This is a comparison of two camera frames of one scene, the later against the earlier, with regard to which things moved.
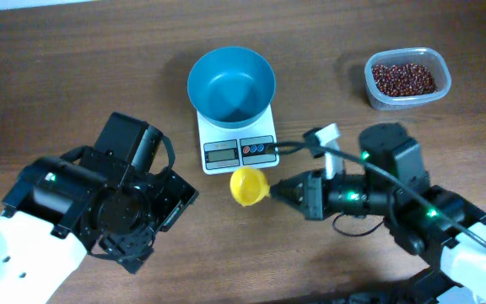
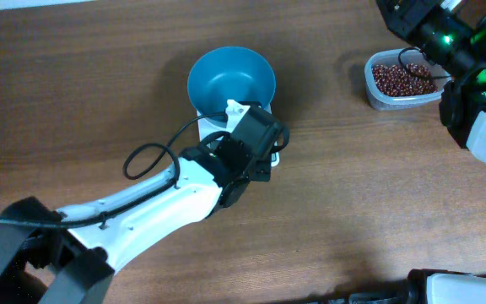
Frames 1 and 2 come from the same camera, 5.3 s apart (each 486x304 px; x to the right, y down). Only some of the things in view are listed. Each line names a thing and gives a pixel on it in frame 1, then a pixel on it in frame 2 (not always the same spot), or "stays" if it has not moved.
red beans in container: x=404 y=78 stays
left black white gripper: x=180 y=199 to x=262 y=170
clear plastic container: x=398 y=78 stays
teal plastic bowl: x=231 y=86 stays
